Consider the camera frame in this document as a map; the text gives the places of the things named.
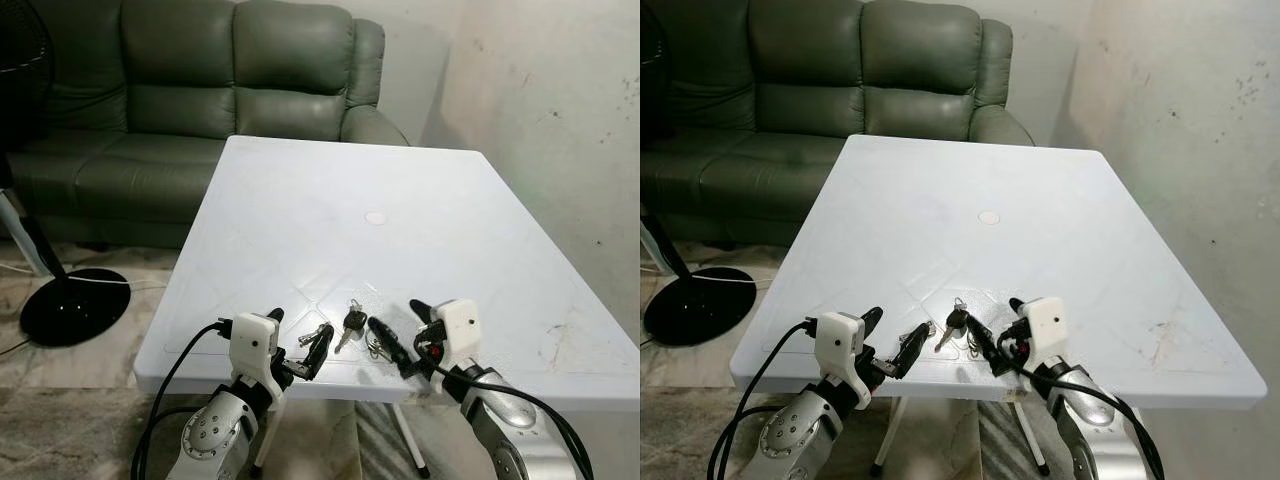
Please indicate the white chair leg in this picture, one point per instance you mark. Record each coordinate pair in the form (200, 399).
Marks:
(25, 235)
(660, 245)

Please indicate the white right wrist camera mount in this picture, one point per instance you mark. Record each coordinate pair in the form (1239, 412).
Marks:
(1045, 322)
(458, 325)

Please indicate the round white table cap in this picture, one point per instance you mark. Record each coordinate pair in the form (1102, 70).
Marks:
(989, 217)

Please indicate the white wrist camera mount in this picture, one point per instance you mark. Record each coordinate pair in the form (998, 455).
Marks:
(1045, 322)
(255, 340)
(838, 340)
(458, 325)

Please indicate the green leather sofa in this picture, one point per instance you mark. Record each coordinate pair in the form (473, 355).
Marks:
(180, 100)
(810, 100)

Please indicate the white plastic table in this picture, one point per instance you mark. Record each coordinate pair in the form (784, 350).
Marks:
(400, 180)
(1050, 180)

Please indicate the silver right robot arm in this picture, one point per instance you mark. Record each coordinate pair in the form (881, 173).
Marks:
(500, 420)
(1085, 420)

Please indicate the black standing fan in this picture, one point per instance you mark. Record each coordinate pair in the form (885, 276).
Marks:
(75, 310)
(700, 310)

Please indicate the black head key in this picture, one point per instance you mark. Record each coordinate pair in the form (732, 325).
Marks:
(353, 320)
(957, 320)

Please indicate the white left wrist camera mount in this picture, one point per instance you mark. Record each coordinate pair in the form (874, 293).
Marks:
(838, 340)
(255, 340)

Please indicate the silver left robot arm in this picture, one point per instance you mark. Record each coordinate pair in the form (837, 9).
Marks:
(800, 430)
(215, 430)

